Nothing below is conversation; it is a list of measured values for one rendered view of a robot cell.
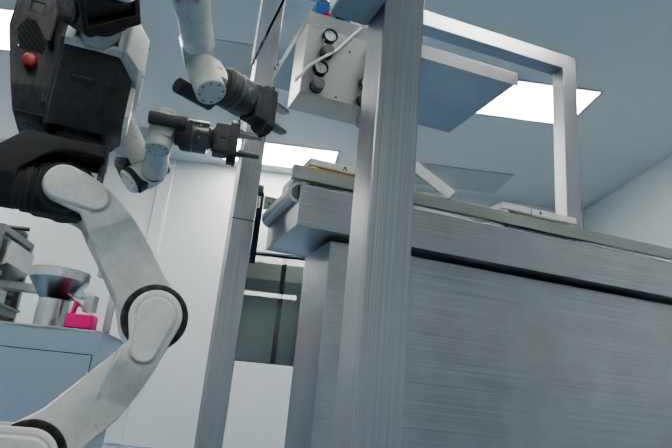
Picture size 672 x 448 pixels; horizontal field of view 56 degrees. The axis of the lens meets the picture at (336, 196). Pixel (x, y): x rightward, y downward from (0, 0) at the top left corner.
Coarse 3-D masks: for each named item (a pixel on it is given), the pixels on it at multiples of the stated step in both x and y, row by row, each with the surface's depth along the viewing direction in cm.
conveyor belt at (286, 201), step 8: (296, 184) 150; (304, 184) 151; (288, 192) 149; (344, 192) 154; (280, 200) 155; (288, 200) 150; (296, 200) 149; (272, 208) 161; (280, 208) 156; (288, 208) 154; (416, 208) 160; (264, 216) 169; (272, 216) 163; (280, 216) 161; (456, 216) 163; (264, 224) 171; (272, 224) 168; (528, 232) 170; (568, 240) 174; (640, 256) 181
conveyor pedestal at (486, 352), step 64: (320, 256) 157; (320, 320) 147; (448, 320) 157; (512, 320) 164; (576, 320) 171; (640, 320) 178; (320, 384) 141; (448, 384) 152; (512, 384) 158; (576, 384) 165; (640, 384) 172
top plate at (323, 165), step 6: (306, 162) 156; (312, 162) 154; (318, 162) 154; (324, 162) 155; (330, 162) 156; (324, 168) 155; (330, 168) 155; (336, 168) 156; (342, 168) 156; (348, 168) 157; (354, 168) 157; (348, 174) 157; (354, 174) 157; (294, 180) 165; (288, 186) 170; (282, 192) 175
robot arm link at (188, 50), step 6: (180, 36) 129; (180, 42) 133; (210, 42) 128; (186, 48) 128; (192, 48) 127; (198, 48) 127; (204, 48) 128; (210, 48) 129; (186, 54) 135; (192, 54) 136; (198, 54) 128; (210, 54) 137; (186, 60) 136
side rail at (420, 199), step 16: (304, 176) 150; (320, 176) 151; (336, 176) 153; (416, 192) 159; (432, 208) 161; (448, 208) 161; (464, 208) 163; (480, 208) 165; (512, 224) 167; (528, 224) 169; (544, 224) 171; (560, 224) 172; (592, 240) 175; (608, 240) 177; (624, 240) 179; (656, 256) 182
